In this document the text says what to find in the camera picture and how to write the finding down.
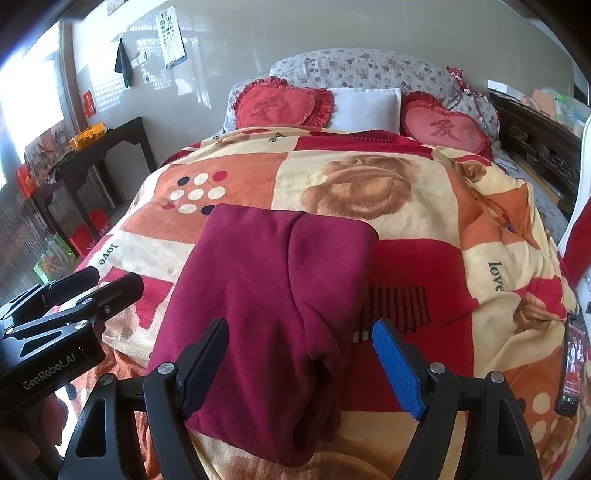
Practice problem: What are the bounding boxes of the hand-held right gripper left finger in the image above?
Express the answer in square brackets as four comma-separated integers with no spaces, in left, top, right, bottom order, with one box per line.
[60,318,230,480]

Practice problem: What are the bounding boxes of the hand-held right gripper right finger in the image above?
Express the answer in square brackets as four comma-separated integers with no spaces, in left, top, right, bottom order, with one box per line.
[372,318,543,480]

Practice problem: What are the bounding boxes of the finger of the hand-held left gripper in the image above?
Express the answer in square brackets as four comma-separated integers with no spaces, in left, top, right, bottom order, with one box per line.
[7,273,145,342]
[0,267,100,326]

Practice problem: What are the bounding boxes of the maroon fleece pants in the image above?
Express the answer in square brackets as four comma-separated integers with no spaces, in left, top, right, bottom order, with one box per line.
[148,203,379,469]

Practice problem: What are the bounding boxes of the person's left hand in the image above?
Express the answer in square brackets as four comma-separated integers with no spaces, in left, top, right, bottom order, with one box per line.
[0,392,68,467]

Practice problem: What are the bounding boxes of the green snack packets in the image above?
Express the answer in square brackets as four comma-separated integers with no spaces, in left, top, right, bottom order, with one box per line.
[33,233,77,282]

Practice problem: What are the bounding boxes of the red gift bag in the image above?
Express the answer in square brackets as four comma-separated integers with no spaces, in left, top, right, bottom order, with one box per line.
[90,209,112,236]
[69,224,95,257]

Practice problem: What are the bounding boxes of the small red box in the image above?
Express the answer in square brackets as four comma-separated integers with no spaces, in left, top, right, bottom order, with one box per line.
[16,166,37,199]

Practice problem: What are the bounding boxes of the printed gift box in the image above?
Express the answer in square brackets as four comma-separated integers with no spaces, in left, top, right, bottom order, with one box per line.
[25,129,70,171]

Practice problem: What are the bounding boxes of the yellow basket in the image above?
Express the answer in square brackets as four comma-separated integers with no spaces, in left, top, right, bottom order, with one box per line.
[69,121,109,151]

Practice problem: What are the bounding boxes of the dark wooden side table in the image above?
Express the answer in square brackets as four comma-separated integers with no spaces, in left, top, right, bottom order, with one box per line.
[32,116,158,241]

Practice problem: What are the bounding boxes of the printed orange red blanket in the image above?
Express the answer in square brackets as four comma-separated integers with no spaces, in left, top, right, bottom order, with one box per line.
[65,124,587,480]

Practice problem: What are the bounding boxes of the black smartphone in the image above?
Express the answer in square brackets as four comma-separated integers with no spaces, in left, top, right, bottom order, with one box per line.
[555,318,588,418]

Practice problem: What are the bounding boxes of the bright window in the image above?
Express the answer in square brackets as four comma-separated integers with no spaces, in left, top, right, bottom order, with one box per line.
[0,23,65,176]

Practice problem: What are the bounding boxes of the red cloth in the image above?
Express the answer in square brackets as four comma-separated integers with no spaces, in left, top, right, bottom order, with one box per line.
[566,222,591,283]

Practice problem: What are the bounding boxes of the pale floral bedsheet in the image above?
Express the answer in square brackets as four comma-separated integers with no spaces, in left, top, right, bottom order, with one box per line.
[492,150,571,236]

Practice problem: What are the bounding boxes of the dark hanging cloth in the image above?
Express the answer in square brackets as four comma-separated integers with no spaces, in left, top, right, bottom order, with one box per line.
[114,39,133,88]

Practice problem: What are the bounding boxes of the red heart-shaped pillow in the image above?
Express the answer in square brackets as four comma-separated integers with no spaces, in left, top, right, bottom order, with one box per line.
[232,78,334,130]
[399,91,495,155]

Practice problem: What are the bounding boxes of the white plastic chair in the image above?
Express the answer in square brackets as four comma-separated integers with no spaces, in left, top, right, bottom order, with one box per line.
[556,111,591,296]

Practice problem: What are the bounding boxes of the white pillow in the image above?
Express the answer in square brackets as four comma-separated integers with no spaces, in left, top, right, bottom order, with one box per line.
[325,87,402,134]

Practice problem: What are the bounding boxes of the dark carved wooden headboard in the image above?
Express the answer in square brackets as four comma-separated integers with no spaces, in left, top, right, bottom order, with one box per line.
[489,90,587,204]

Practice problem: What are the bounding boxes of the floral quilt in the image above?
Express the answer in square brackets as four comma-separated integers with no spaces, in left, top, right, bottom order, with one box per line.
[224,48,502,139]

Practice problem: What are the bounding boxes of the pile of assorted packets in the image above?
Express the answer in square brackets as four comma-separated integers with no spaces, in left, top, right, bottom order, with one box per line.
[489,80,591,139]

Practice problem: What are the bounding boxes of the wall calendar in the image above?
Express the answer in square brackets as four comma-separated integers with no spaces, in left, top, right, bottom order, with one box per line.
[154,6,188,69]

